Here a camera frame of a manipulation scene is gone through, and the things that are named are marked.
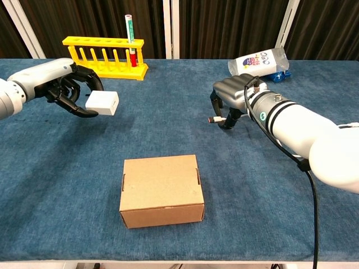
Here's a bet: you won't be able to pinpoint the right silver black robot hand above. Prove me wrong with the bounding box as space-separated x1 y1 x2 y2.
209 73 269 131

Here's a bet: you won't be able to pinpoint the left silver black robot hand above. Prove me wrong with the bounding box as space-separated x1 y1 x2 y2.
7 58 104 118

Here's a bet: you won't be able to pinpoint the white power adapter cube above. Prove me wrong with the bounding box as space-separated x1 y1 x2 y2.
85 90 119 116

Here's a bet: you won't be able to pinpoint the clear plastic packet white contents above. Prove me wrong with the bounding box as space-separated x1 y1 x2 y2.
227 48 290 78

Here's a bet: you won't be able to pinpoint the blue wrapped candy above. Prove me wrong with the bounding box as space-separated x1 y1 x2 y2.
265 69 292 83

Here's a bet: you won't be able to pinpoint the yellow test tube rack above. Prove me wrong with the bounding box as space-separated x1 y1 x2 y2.
62 36 149 81

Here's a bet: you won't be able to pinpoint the test tube with green label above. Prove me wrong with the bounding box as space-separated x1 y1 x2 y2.
125 14 140 68

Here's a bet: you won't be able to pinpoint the blue table cloth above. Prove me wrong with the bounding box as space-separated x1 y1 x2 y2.
0 58 359 263

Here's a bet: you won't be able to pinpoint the brown cardboard box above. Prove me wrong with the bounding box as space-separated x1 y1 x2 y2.
119 154 205 229

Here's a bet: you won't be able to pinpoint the white partition frame post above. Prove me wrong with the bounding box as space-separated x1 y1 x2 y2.
162 0 180 59
2 0 47 59
276 0 300 61

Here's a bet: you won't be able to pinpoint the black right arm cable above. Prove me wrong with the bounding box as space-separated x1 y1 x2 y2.
243 76 319 269

